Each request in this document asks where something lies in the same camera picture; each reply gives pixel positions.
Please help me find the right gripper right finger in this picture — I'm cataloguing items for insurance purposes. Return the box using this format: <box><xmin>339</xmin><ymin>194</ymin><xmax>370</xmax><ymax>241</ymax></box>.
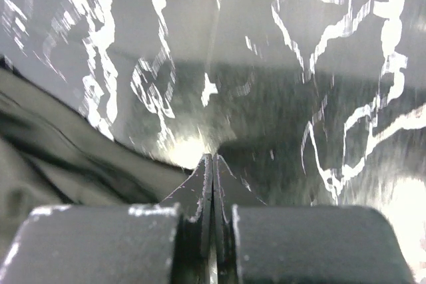
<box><xmin>212</xmin><ymin>155</ymin><xmax>414</xmax><ymax>283</ymax></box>

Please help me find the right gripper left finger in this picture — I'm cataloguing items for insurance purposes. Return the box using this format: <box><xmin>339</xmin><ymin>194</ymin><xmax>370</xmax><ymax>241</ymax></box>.
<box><xmin>1</xmin><ymin>154</ymin><xmax>212</xmax><ymax>283</ymax></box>

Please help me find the black t shirt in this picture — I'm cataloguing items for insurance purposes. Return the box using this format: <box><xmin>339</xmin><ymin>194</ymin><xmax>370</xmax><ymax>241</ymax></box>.
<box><xmin>0</xmin><ymin>56</ymin><xmax>194</xmax><ymax>231</ymax></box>

